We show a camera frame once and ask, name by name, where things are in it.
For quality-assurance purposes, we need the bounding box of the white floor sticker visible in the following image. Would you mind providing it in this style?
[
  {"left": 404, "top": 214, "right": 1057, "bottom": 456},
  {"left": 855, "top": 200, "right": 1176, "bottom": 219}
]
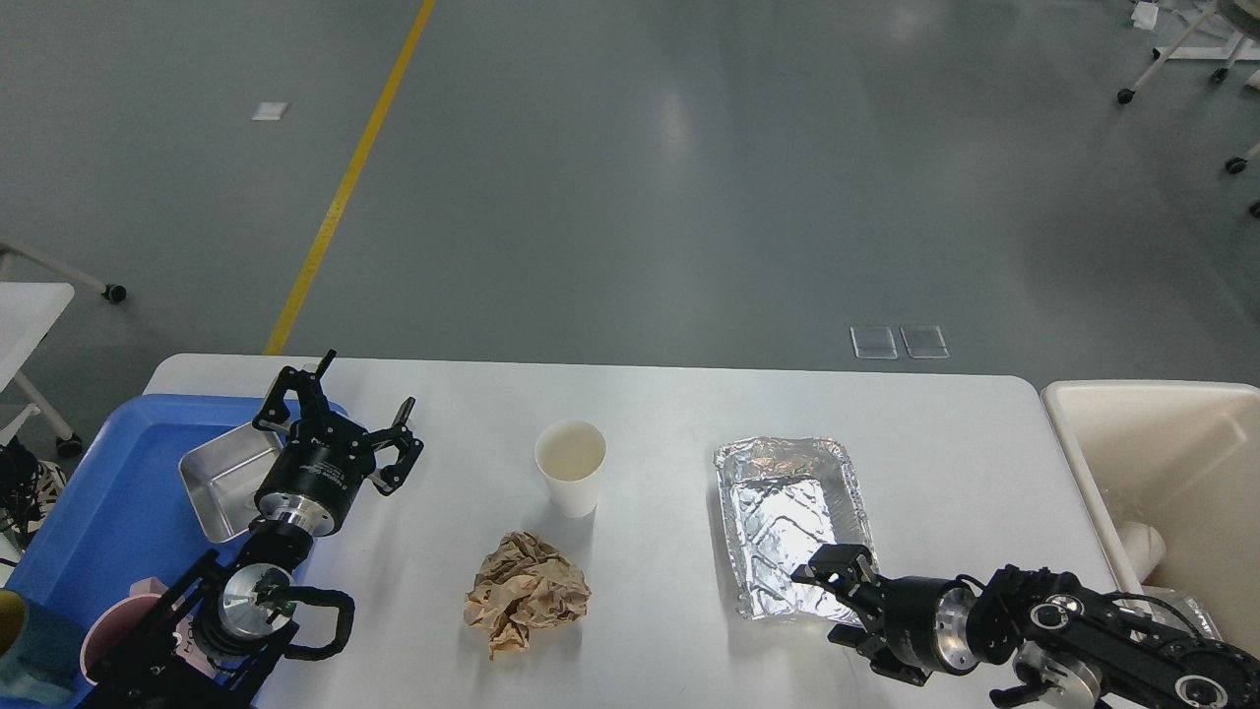
[{"left": 251, "top": 99, "right": 289, "bottom": 122}]

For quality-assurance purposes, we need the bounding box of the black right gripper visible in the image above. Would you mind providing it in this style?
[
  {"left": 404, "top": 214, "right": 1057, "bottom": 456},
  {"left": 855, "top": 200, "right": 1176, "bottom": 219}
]
[{"left": 790, "top": 544, "right": 979, "bottom": 688}]

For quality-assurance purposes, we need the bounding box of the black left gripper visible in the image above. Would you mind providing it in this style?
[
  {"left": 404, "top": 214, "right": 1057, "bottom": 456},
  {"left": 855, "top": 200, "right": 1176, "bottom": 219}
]
[{"left": 252, "top": 349, "right": 425, "bottom": 538}]

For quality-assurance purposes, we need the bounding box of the teal yellow cup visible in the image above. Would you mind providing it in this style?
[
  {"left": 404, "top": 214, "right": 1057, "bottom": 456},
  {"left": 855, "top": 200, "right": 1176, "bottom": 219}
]
[{"left": 1, "top": 589, "right": 84, "bottom": 706}]

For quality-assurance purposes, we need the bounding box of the white side table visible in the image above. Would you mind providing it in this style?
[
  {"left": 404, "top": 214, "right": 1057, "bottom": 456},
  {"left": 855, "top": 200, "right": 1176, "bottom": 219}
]
[{"left": 1, "top": 239, "right": 129, "bottom": 458}]

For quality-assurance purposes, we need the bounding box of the pink ribbed mug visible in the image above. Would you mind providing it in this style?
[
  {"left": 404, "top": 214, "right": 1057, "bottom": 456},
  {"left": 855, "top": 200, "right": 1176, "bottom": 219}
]
[{"left": 79, "top": 576, "right": 218, "bottom": 686}]

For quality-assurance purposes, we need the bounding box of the crumpled brown paper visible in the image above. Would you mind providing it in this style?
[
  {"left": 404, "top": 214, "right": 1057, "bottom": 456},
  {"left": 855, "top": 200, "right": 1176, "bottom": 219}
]
[{"left": 462, "top": 531, "right": 593, "bottom": 661}]

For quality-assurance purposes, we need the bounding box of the aluminium foil tray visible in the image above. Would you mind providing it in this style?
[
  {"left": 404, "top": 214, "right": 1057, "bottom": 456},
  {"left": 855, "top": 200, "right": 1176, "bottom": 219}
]
[{"left": 713, "top": 438, "right": 874, "bottom": 627}]

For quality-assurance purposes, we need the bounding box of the right clear floor plate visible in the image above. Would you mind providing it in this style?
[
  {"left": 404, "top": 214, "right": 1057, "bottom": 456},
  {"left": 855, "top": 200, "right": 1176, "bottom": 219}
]
[{"left": 898, "top": 324, "right": 951, "bottom": 359}]

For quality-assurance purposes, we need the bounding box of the stainless steel rectangular container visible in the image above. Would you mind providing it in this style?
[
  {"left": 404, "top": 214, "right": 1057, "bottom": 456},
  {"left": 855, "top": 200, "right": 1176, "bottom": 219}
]
[{"left": 176, "top": 423, "right": 284, "bottom": 545}]

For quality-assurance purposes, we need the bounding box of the clear floor plate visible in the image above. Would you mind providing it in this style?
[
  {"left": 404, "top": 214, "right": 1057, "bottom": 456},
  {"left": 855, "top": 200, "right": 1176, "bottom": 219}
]
[
  {"left": 851, "top": 326, "right": 898, "bottom": 360},
  {"left": 898, "top": 324, "right": 951, "bottom": 359}
]

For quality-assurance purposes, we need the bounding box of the beige plastic bin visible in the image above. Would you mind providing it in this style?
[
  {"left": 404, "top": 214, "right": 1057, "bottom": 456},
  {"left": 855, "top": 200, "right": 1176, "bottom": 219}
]
[{"left": 1042, "top": 380, "right": 1259, "bottom": 654}]

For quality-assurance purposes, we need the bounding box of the left clear floor plate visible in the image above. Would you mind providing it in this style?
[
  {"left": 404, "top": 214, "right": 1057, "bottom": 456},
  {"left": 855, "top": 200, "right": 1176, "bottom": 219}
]
[{"left": 851, "top": 326, "right": 898, "bottom": 360}]

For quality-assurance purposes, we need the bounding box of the blue plastic tray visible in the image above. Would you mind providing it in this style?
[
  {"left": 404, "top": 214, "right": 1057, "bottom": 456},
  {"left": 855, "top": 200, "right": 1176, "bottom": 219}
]
[{"left": 5, "top": 395, "right": 352, "bottom": 709}]

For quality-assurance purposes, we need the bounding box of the white paper cup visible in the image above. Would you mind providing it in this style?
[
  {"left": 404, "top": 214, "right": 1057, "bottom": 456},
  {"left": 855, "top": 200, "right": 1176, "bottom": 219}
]
[{"left": 533, "top": 421, "right": 609, "bottom": 519}]

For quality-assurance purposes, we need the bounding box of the white object in bin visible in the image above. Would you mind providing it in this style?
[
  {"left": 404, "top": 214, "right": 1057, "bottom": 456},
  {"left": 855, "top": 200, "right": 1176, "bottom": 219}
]
[{"left": 1116, "top": 521, "right": 1166, "bottom": 582}]

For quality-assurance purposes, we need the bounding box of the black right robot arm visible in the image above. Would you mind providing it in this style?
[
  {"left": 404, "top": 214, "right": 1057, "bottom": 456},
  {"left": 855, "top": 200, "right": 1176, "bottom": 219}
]
[{"left": 791, "top": 544, "right": 1259, "bottom": 708}]

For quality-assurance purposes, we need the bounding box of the foil tray in bin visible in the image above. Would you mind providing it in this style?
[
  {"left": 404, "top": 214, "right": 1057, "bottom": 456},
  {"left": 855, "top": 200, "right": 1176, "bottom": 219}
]
[{"left": 1142, "top": 586, "right": 1223, "bottom": 640}]

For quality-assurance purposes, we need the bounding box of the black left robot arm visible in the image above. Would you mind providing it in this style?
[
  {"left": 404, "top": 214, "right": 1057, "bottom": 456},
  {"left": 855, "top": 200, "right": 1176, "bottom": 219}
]
[{"left": 82, "top": 351, "right": 425, "bottom": 708}]

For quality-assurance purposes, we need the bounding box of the white wheeled cart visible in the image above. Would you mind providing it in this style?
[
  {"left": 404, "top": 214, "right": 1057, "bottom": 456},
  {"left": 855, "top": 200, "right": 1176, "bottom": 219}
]
[{"left": 1108, "top": 1, "right": 1257, "bottom": 230}]

